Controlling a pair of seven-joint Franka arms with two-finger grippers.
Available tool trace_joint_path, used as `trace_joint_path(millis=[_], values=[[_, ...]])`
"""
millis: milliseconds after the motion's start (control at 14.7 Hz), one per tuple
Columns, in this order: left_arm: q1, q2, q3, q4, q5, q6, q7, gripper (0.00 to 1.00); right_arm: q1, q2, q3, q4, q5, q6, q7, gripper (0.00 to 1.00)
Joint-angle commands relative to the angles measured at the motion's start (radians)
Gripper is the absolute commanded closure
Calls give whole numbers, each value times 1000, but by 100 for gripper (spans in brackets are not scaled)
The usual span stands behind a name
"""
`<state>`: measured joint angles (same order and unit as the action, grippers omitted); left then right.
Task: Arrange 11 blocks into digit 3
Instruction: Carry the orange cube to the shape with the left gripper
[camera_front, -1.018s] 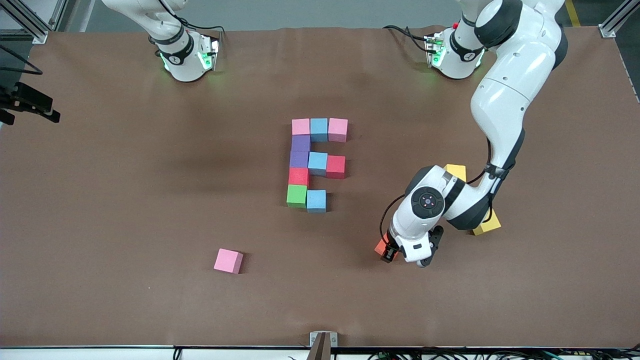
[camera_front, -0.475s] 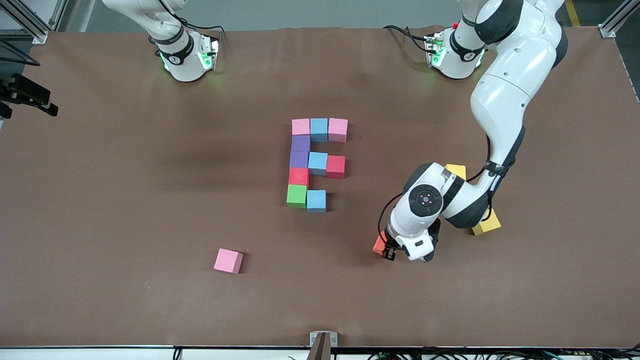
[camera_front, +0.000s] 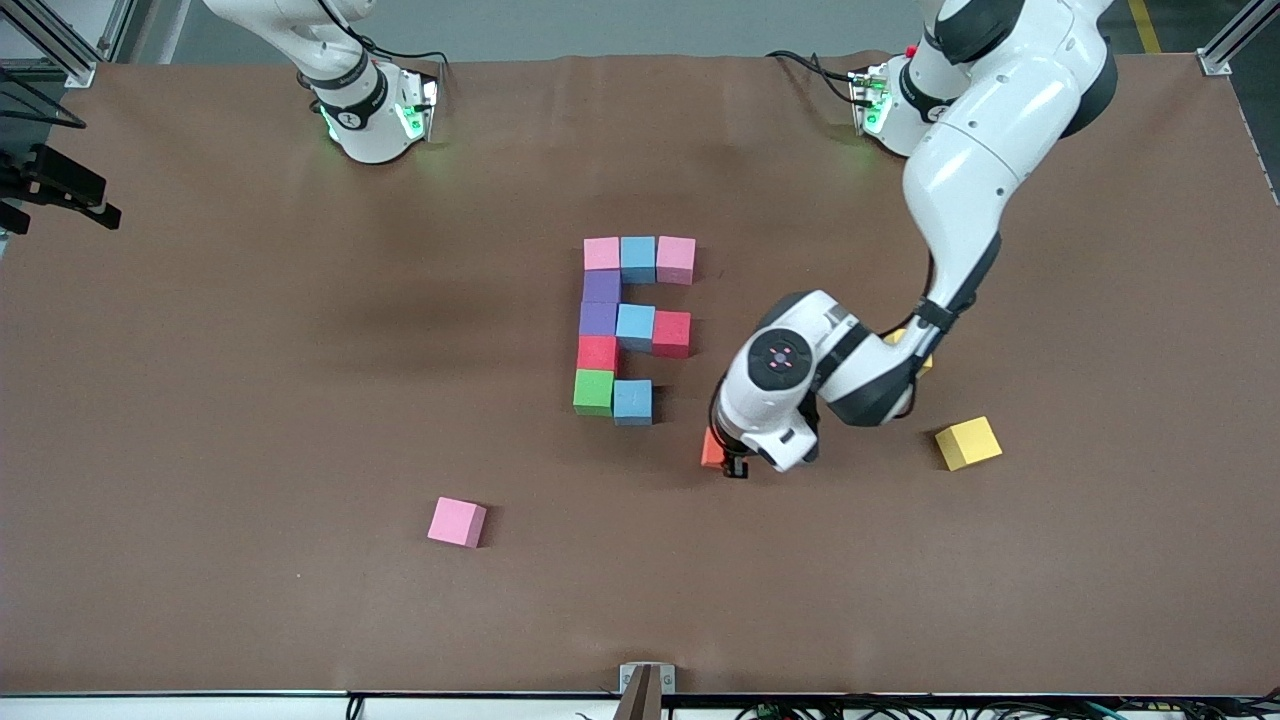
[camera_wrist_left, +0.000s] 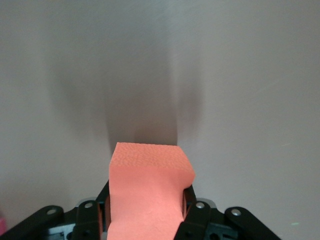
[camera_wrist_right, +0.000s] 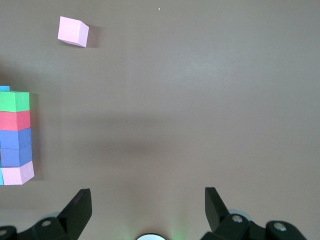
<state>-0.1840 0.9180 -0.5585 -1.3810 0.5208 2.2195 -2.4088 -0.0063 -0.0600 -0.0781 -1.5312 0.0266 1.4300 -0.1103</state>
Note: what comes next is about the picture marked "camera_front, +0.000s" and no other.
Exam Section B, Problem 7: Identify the crimson foam cube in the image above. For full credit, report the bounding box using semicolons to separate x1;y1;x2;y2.
652;311;692;360

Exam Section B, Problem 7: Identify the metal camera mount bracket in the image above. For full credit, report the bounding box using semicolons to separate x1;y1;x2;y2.
615;662;678;720

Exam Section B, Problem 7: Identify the yellow foam cube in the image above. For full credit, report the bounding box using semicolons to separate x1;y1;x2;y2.
934;415;1004;473
884;328;936;377

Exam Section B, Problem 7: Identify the black base cable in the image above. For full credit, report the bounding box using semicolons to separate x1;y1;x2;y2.
765;48;863;106

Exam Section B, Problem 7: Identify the brown table mat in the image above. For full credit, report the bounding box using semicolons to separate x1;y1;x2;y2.
0;50;1280;698

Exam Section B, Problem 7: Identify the aluminium frame post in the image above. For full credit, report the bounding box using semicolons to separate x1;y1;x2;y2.
1195;0;1280;77
0;0;136;89

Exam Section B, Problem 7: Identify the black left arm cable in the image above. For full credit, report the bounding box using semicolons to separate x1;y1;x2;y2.
706;250;941;453

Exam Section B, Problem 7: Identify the green foam cube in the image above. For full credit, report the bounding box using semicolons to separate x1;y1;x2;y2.
573;369;616;418

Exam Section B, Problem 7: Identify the blue foam cube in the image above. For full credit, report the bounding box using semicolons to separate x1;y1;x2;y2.
613;379;654;427
615;304;657;353
620;236;658;286

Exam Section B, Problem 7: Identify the base connector box green light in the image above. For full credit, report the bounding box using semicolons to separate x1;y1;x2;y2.
395;70;442;142
848;62;893;137

